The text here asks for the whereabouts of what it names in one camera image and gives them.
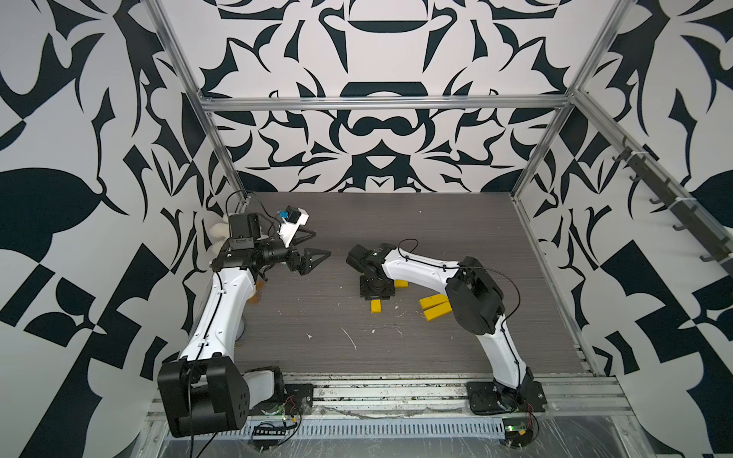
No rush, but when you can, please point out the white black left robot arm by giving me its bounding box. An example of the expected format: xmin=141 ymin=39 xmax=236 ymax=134
xmin=158 ymin=206 xmax=330 ymax=438

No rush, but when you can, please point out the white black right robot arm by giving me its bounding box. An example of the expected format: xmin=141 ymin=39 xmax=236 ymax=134
xmin=347 ymin=244 xmax=534 ymax=405

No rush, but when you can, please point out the left controller board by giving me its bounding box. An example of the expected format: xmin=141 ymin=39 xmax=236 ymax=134
xmin=250 ymin=423 xmax=300 ymax=452

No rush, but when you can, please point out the controller board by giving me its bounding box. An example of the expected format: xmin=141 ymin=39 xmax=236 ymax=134
xmin=250 ymin=423 xmax=300 ymax=452
xmin=502 ymin=415 xmax=539 ymax=450

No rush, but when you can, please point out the right controller board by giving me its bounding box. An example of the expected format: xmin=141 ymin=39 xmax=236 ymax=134
xmin=502 ymin=415 xmax=539 ymax=450

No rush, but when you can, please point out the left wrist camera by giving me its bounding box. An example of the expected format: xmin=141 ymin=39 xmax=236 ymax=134
xmin=278 ymin=205 xmax=309 ymax=247

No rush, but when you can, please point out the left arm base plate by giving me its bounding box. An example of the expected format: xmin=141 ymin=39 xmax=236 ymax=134
xmin=250 ymin=384 xmax=315 ymax=416

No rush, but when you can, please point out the aluminium horizontal frame bar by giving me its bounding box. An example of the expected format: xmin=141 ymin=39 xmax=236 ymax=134
xmin=200 ymin=95 xmax=569 ymax=113

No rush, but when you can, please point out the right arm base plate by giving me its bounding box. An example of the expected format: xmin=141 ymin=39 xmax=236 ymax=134
xmin=466 ymin=379 xmax=547 ymax=415

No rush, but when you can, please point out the aluminium rail front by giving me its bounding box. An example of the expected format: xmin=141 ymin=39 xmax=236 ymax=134
xmin=284 ymin=373 xmax=636 ymax=423

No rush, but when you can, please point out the aluminium left frame post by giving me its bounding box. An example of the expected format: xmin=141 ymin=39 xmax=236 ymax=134
xmin=142 ymin=0 xmax=247 ymax=203

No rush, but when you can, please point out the aluminium corner frame post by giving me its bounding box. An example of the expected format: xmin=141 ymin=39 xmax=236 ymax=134
xmin=511 ymin=0 xmax=636 ymax=200

